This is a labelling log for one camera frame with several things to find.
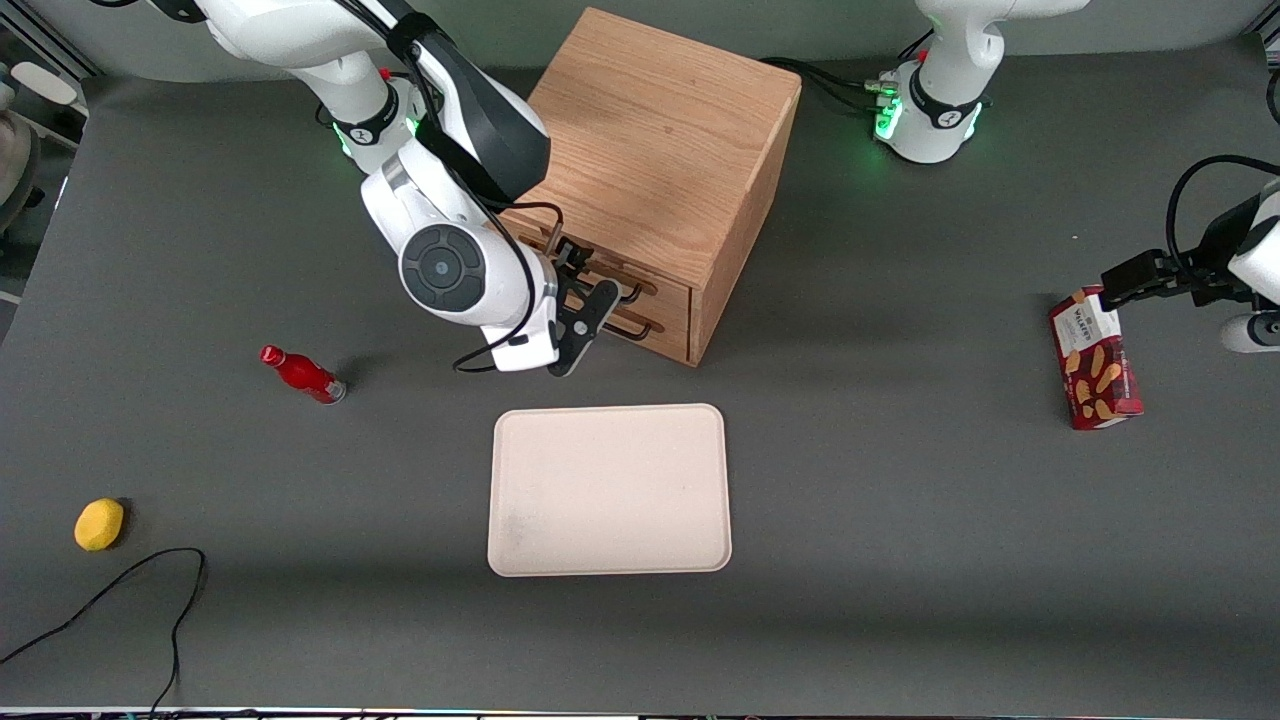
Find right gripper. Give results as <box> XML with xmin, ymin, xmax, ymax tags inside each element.
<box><xmin>487</xmin><ymin>238</ymin><xmax>593</xmax><ymax>373</ymax></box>

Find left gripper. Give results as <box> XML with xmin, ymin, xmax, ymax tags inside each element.
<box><xmin>1100</xmin><ymin>180</ymin><xmax>1280</xmax><ymax>306</ymax></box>

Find black metal drawer handle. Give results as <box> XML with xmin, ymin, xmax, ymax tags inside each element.
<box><xmin>545</xmin><ymin>215</ymin><xmax>651</xmax><ymax>301</ymax></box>
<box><xmin>575</xmin><ymin>292</ymin><xmax>658</xmax><ymax>341</ymax></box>

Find wooden drawer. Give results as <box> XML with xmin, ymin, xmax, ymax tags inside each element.
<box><xmin>505</xmin><ymin>205</ymin><xmax>693</xmax><ymax>326</ymax></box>
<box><xmin>580</xmin><ymin>290</ymin><xmax>693</xmax><ymax>366</ymax></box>

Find wooden drawer cabinet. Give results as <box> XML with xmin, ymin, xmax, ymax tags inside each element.
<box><xmin>497</xmin><ymin>7</ymin><xmax>803</xmax><ymax>368</ymax></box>

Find red tartan shortbread box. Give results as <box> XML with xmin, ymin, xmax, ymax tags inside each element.
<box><xmin>1049</xmin><ymin>286</ymin><xmax>1145</xmax><ymax>431</ymax></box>

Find beige plastic tray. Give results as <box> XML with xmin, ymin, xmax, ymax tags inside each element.
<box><xmin>487</xmin><ymin>403</ymin><xmax>733</xmax><ymax>578</ymax></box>

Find red bottle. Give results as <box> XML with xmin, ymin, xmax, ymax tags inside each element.
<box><xmin>259</xmin><ymin>345</ymin><xmax>348</xmax><ymax>405</ymax></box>

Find yellow lemon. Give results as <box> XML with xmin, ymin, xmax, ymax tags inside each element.
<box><xmin>74</xmin><ymin>498</ymin><xmax>126</xmax><ymax>553</ymax></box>

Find white oval object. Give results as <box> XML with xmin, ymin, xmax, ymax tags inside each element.
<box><xmin>10</xmin><ymin>60</ymin><xmax>79</xmax><ymax>106</ymax></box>

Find grey round object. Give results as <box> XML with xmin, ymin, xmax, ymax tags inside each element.
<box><xmin>0</xmin><ymin>105</ymin><xmax>43</xmax><ymax>236</ymax></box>

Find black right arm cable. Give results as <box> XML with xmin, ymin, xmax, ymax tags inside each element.
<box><xmin>335</xmin><ymin>0</ymin><xmax>567</xmax><ymax>373</ymax></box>

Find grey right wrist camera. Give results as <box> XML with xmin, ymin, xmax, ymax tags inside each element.
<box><xmin>548</xmin><ymin>280</ymin><xmax>621</xmax><ymax>379</ymax></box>

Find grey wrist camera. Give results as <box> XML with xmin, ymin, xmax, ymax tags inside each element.
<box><xmin>1220</xmin><ymin>312</ymin><xmax>1280</xmax><ymax>354</ymax></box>
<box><xmin>548</xmin><ymin>280</ymin><xmax>621</xmax><ymax>379</ymax></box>

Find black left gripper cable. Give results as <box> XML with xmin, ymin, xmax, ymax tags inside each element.
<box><xmin>1165</xmin><ymin>155</ymin><xmax>1280</xmax><ymax>286</ymax></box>

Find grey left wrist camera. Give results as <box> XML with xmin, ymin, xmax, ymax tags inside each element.
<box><xmin>1220</xmin><ymin>312</ymin><xmax>1280</xmax><ymax>354</ymax></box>

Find black left base cables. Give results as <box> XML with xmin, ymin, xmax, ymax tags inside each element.
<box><xmin>758</xmin><ymin>55</ymin><xmax>901</xmax><ymax>116</ymax></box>

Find black cable on table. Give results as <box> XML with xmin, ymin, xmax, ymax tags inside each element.
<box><xmin>0</xmin><ymin>547</ymin><xmax>207</xmax><ymax>716</ymax></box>

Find aluminium frame rail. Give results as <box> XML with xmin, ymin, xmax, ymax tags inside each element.
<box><xmin>0</xmin><ymin>0</ymin><xmax>101</xmax><ymax>79</ymax></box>

